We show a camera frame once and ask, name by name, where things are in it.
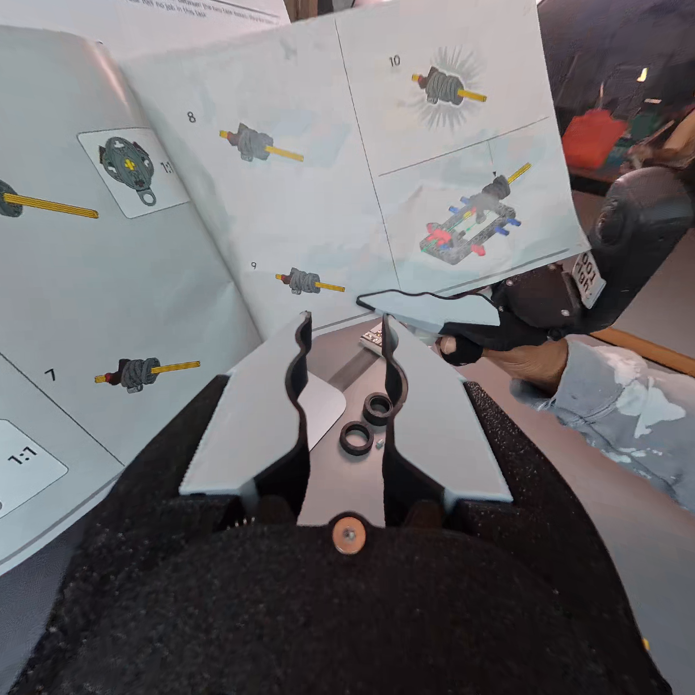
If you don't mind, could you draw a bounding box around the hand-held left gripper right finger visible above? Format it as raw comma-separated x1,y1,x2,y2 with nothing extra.
381,313,514,504

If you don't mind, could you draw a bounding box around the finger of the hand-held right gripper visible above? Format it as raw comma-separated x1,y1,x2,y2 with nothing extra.
355,289,503,333

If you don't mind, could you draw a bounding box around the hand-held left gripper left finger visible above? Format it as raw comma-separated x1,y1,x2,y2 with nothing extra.
178,311,314,497

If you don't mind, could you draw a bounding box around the toy instruction booklet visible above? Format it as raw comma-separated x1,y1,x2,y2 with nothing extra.
0,0,591,576

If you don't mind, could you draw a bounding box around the person's right forearm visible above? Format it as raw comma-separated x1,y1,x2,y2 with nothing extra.
510,339,695,514

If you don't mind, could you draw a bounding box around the grey desk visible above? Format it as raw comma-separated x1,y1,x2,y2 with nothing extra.
0,317,695,695

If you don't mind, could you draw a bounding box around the person's right hand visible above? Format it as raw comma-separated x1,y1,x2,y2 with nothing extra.
436,334,569,395

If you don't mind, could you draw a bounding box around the black rubber toy tire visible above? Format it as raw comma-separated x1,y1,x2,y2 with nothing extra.
339,421,374,457
362,392,395,427

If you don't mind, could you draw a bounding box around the wood-edged grey table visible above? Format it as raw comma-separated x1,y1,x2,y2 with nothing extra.
570,185,695,376

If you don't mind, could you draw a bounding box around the printed paper sheet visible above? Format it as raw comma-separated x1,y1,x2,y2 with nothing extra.
117,0,294,28

